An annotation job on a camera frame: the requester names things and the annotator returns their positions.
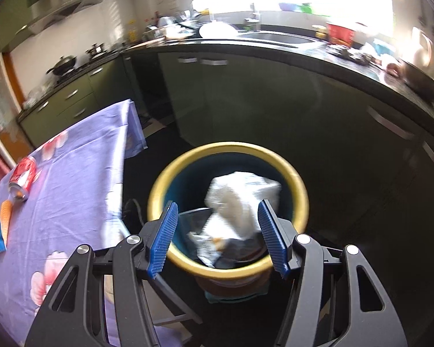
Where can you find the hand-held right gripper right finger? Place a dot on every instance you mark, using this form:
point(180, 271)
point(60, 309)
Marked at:
point(273, 238)

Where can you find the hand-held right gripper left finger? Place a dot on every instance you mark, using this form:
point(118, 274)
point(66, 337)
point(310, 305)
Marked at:
point(162, 240)

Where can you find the clear plastic cup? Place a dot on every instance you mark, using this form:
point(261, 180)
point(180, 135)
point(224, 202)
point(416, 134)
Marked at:
point(193, 222)

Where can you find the snack wrapper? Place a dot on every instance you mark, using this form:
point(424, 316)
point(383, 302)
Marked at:
point(206, 249)

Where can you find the white paper towel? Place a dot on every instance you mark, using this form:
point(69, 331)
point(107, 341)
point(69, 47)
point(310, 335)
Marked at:
point(238, 202)

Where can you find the yellow-rimmed trash bin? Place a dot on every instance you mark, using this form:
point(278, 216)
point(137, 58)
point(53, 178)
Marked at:
point(188, 166)

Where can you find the purple floral tablecloth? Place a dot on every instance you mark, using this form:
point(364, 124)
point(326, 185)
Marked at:
point(68, 188)

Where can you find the green base cabinets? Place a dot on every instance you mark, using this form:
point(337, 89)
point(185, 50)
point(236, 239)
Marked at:
point(238, 97)

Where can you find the red soda can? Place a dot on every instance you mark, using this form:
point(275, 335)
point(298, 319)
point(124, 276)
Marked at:
point(22, 179)

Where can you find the orange foam fruit net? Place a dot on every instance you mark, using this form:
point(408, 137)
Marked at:
point(6, 213)

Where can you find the gas stove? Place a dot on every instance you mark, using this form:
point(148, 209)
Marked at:
point(83, 65)

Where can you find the crumpled dish cloth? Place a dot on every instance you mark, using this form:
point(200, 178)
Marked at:
point(350, 56)

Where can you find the steel kitchen sink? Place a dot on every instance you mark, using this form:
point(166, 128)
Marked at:
point(278, 39)

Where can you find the small dark pot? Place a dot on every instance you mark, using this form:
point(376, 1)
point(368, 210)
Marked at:
point(95, 51)

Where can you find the black wok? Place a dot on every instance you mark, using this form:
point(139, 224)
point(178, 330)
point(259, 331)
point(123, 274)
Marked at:
point(61, 65)

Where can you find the yellow bottle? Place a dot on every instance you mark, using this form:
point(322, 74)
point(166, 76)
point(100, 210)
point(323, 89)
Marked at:
point(132, 33)

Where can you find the white round plate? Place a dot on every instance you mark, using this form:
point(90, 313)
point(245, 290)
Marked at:
point(217, 30)

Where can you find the red plastic container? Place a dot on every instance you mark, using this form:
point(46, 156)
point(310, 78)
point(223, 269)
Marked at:
point(340, 33)

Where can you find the dark frying pan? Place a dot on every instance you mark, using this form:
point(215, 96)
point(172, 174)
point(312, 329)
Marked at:
point(421, 81)

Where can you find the white kettle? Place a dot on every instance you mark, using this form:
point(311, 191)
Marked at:
point(421, 48)

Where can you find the range hood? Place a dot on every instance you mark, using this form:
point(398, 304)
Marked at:
point(54, 16)

